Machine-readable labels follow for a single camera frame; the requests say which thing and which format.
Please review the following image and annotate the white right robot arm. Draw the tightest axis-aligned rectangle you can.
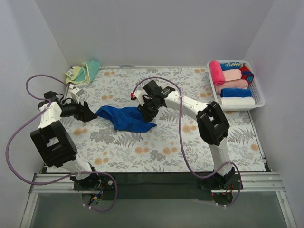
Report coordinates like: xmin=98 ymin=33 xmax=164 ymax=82
xmin=131 ymin=77 xmax=242 ymax=189

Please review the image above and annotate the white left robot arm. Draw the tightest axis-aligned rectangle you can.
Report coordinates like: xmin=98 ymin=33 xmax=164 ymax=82
xmin=30 ymin=91 xmax=101 ymax=190

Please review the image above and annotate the floral patterned table mat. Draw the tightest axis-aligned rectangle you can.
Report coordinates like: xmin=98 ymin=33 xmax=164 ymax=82
xmin=62 ymin=68 xmax=266 ymax=172

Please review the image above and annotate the green yellow cloth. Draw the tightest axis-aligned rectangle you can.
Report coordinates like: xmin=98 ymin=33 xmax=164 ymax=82
xmin=65 ymin=60 xmax=100 ymax=84

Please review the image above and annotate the hot pink rolled towel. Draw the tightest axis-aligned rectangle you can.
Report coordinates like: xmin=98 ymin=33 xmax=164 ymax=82
xmin=209 ymin=60 xmax=226 ymax=86

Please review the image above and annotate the white rolled towel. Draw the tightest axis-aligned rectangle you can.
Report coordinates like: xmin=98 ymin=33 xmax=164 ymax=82
xmin=219 ymin=97 xmax=255 ymax=106

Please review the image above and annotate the blue lettered rolled towel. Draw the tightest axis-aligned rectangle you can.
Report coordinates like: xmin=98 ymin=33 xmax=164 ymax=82
xmin=220 ymin=61 xmax=243 ymax=71

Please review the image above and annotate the light pink rolled towel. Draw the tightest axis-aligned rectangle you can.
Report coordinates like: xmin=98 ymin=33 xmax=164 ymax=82
xmin=223 ymin=69 xmax=242 ymax=82

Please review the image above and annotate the white plastic basket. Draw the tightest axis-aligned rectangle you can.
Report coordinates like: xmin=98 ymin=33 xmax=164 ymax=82
xmin=207 ymin=60 xmax=265 ymax=111

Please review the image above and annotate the dusty pink rolled towel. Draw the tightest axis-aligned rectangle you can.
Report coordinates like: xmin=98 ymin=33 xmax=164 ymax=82
xmin=215 ymin=79 xmax=248 ymax=94

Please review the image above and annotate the red blue patterned cloth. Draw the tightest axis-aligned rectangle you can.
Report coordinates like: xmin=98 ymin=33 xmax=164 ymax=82
xmin=240 ymin=63 xmax=254 ymax=84

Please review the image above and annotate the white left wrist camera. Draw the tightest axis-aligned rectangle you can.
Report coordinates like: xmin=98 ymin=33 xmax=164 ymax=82
xmin=70 ymin=87 xmax=84 ymax=103

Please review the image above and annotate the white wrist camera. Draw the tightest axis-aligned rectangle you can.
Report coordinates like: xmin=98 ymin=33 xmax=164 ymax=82
xmin=70 ymin=87 xmax=84 ymax=103
xmin=131 ymin=90 xmax=146 ymax=106

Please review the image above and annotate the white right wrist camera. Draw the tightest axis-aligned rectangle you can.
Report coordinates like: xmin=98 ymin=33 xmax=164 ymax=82
xmin=131 ymin=90 xmax=146 ymax=106

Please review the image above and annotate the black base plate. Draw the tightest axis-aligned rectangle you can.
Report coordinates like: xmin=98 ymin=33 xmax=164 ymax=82
xmin=71 ymin=172 xmax=243 ymax=203

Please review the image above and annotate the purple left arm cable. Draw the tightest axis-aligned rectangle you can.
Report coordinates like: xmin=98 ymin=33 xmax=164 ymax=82
xmin=5 ymin=75 xmax=118 ymax=213

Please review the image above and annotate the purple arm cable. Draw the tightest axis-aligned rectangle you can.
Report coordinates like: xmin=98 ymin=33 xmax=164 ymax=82
xmin=5 ymin=75 xmax=118 ymax=213
xmin=133 ymin=76 xmax=241 ymax=208

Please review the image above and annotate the aluminium front rail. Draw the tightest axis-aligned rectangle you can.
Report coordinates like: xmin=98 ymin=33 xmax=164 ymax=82
xmin=30 ymin=172 xmax=285 ymax=193

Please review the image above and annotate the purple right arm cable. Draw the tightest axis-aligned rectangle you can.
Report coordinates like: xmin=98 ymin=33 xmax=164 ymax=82
xmin=133 ymin=76 xmax=241 ymax=208

